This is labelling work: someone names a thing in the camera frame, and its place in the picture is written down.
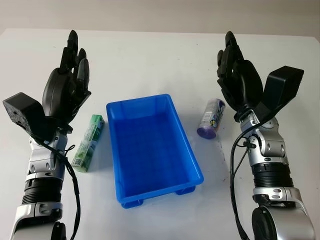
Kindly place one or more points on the green toothpaste box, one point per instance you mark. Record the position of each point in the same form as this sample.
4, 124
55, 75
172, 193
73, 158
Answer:
87, 145

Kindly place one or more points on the purple cylindrical can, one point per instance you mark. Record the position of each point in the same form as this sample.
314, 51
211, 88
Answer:
211, 117

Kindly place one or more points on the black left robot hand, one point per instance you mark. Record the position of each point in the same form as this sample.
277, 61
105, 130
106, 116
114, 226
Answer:
56, 92

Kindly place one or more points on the blue plastic tray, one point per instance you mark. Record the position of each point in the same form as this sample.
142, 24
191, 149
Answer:
150, 150

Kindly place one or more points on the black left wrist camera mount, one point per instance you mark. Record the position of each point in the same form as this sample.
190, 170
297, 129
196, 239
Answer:
23, 110

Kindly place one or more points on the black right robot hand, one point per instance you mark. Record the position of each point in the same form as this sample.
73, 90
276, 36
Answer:
246, 85

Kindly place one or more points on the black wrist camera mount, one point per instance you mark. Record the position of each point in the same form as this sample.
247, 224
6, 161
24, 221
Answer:
23, 110
282, 82

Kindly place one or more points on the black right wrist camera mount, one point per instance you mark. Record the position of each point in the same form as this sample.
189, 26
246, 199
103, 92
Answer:
282, 82

